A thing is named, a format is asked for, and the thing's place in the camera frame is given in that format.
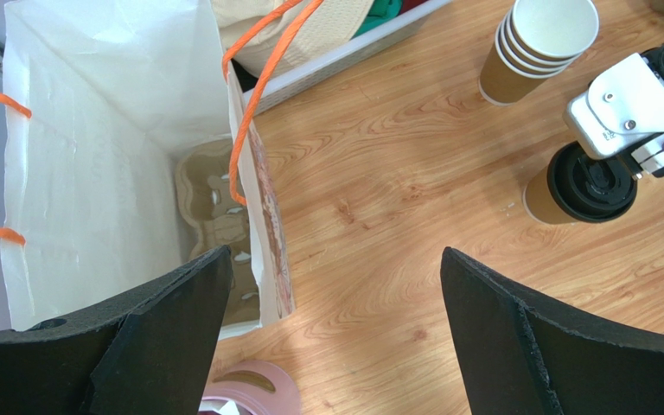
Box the pink plastic cup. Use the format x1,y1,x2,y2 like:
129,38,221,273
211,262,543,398
199,361,302,415

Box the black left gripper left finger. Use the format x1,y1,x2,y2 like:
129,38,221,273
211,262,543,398
0,246,233,414

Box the beige bucket hat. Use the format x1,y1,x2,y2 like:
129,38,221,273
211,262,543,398
212,0,374,78

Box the white plastic basket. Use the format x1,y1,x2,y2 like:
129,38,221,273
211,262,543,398
256,0,450,114

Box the single brown paper cup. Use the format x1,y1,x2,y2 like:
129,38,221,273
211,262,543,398
522,167,576,225

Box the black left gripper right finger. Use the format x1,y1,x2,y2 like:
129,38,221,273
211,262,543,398
440,247,664,414

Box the dark red cloth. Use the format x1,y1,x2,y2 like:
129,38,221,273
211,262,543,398
399,0,427,15

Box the grey pulp cup carrier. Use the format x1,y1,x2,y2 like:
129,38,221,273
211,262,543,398
175,138,260,326

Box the white paper bag orange handles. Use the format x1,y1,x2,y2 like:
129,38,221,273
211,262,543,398
0,1,320,338

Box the stack of paper cups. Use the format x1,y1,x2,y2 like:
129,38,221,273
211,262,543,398
478,0,600,105

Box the green cloth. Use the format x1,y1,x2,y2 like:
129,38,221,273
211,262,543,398
354,0,403,37

